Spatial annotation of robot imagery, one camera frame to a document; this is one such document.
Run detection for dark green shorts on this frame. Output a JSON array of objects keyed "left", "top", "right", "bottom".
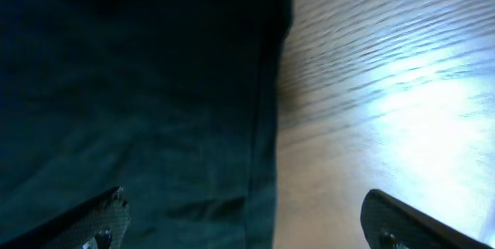
[{"left": 1, "top": 0, "right": 292, "bottom": 248}]

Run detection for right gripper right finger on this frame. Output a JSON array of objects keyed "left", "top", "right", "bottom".
[{"left": 360, "top": 189, "right": 490, "bottom": 249}]

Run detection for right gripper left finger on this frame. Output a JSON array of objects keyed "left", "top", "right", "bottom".
[{"left": 1, "top": 186, "right": 131, "bottom": 249}]

